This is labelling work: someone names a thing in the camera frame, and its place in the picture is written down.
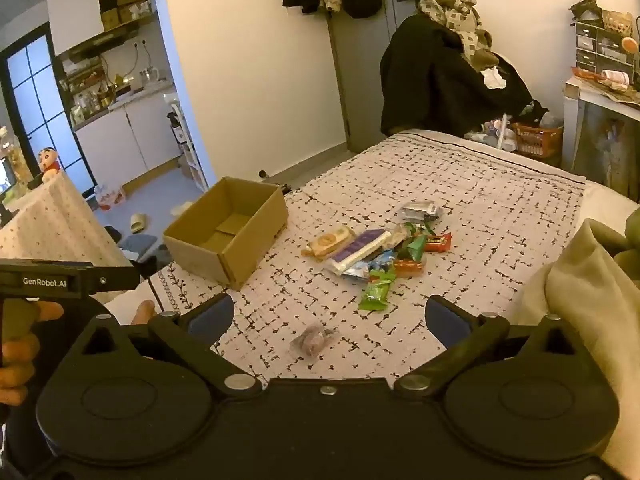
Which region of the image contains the wicker basket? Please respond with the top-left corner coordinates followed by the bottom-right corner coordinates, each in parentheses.
top-left (602, 10), bottom-right (634, 37)

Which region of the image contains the cartoon boy figurine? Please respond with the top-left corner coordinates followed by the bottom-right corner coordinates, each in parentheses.
top-left (37, 147), bottom-right (64, 184)

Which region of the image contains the olive blanket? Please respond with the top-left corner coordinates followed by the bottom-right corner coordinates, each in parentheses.
top-left (517, 207), bottom-right (640, 480)

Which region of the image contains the silver snack packet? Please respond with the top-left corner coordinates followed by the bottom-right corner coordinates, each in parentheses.
top-left (398, 201), bottom-right (443, 223)

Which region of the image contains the light green snack packet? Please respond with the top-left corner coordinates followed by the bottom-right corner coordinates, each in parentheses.
top-left (358, 269), bottom-right (397, 311)

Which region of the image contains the green cookie packet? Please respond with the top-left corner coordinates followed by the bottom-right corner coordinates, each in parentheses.
top-left (396, 222), bottom-right (437, 264)

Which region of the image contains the checked bed cover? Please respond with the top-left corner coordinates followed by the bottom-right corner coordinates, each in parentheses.
top-left (107, 130), bottom-right (587, 381)

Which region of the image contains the white desk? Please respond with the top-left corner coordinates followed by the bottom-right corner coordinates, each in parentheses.
top-left (561, 76), bottom-right (640, 206)

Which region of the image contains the beige cracker packet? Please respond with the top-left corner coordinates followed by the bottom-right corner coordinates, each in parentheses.
top-left (301, 226), bottom-right (357, 260)

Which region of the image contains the clear brown snack packet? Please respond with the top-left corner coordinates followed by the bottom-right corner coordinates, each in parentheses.
top-left (290, 325), bottom-right (340, 360)

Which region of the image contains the white wall cabinet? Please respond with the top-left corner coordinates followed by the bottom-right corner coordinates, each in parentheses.
top-left (46, 0), bottom-right (106, 57)

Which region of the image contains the blue snack packet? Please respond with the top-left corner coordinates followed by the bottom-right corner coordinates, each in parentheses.
top-left (344, 251), bottom-right (397, 281)

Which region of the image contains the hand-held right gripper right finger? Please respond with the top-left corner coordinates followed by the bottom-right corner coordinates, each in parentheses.
top-left (392, 295), bottom-right (583, 402)

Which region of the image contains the grey drawer organizer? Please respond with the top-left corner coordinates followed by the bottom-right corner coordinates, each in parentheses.
top-left (575, 21), bottom-right (636, 74)

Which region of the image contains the checked scarf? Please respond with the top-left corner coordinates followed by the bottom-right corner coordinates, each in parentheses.
top-left (417, 0), bottom-right (501, 72)

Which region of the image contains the dotted beige tablecloth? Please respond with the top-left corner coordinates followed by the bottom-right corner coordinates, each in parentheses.
top-left (0, 172), bottom-right (135, 273)

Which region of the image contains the person's left hand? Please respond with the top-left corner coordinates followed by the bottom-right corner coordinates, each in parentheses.
top-left (0, 300), bottom-right (66, 406)

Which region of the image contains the white kitchen cabinet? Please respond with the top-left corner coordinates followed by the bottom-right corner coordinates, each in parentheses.
top-left (74, 91), bottom-right (182, 192)

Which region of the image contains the grey cushion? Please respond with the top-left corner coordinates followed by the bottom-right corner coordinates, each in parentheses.
top-left (118, 233), bottom-right (159, 254)

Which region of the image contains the purple white snack packet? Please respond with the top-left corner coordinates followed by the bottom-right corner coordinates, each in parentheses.
top-left (324, 228), bottom-right (397, 277)

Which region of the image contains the black framed glass door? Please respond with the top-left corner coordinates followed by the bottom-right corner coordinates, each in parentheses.
top-left (0, 21), bottom-right (97, 197)

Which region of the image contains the black coat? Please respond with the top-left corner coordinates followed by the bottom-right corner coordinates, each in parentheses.
top-left (380, 12), bottom-right (551, 137)

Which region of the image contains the grey door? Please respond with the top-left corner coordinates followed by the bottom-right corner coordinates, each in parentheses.
top-left (326, 0), bottom-right (441, 153)

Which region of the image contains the group of kitchen bottles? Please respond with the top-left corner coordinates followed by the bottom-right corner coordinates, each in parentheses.
top-left (69, 86), bottom-right (115, 122)

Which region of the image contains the red white plastic bag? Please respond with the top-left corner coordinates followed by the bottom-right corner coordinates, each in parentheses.
top-left (94, 183), bottom-right (126, 210)

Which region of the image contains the brown cardboard box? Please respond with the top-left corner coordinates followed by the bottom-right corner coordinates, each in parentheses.
top-left (162, 176), bottom-right (290, 292)

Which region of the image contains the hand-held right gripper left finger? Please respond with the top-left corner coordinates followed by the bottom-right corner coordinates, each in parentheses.
top-left (75, 292), bottom-right (263, 402)

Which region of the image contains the orange plastic basket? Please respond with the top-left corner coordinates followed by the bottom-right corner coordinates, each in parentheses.
top-left (510, 122), bottom-right (564, 157)

